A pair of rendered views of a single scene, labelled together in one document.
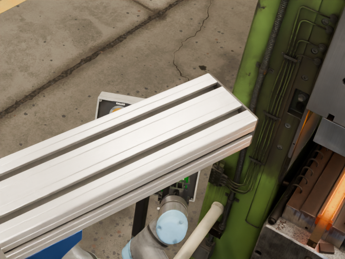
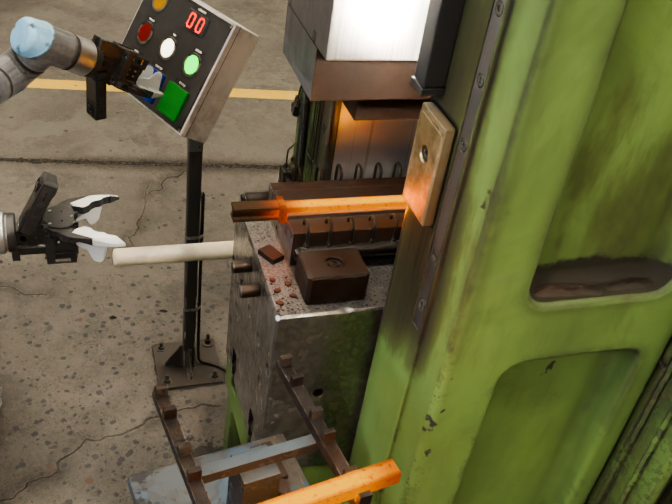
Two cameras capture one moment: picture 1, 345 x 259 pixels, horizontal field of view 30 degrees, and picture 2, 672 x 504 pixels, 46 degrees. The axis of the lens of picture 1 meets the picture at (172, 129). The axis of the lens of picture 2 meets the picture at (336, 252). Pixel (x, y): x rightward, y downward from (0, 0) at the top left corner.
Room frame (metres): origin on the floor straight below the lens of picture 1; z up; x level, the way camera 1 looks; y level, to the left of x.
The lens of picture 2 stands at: (0.37, -1.49, 1.88)
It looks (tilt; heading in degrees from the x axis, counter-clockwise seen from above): 36 degrees down; 44
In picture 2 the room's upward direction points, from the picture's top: 10 degrees clockwise
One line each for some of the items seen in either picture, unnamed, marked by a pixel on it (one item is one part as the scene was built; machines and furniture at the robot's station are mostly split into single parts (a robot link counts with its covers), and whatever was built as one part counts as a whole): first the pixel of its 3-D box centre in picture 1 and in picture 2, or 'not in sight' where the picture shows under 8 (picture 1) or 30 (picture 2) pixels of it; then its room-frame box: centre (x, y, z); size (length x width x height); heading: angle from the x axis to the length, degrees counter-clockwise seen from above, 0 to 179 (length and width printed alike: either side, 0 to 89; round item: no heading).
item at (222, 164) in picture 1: (218, 176); (286, 183); (1.51, -0.19, 0.80); 0.06 x 0.03 x 0.14; 66
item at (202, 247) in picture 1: (201, 247); not in sight; (1.50, -0.20, 0.36); 0.09 x 0.07 x 0.12; 66
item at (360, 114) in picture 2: not in sight; (425, 95); (1.46, -0.60, 1.24); 0.30 x 0.07 x 0.06; 156
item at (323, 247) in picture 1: (326, 248); (271, 254); (1.19, -0.53, 0.92); 0.04 x 0.03 x 0.01; 94
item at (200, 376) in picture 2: not in sight; (188, 354); (1.40, 0.06, 0.05); 0.22 x 0.22 x 0.09; 66
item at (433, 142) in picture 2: not in sight; (427, 164); (1.23, -0.82, 1.27); 0.09 x 0.02 x 0.17; 66
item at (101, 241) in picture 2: not in sight; (98, 248); (0.88, -0.41, 0.98); 0.09 x 0.03 x 0.06; 120
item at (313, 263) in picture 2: not in sight; (332, 275); (1.22, -0.67, 0.95); 0.12 x 0.08 x 0.06; 156
